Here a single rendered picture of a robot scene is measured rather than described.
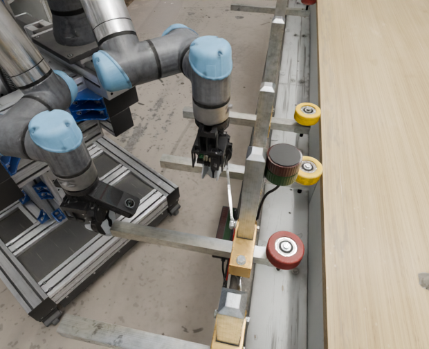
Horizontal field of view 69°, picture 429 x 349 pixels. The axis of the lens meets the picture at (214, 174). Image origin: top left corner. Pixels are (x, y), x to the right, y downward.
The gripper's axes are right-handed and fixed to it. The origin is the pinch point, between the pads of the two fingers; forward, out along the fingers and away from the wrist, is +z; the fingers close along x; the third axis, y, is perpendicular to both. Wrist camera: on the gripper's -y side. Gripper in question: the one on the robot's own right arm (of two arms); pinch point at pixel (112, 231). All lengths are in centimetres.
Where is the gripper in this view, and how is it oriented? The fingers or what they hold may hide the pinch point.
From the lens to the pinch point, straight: 84.8
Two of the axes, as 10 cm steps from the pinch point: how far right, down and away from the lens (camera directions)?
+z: 0.0, 6.6, 7.5
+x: -2.0, 7.3, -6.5
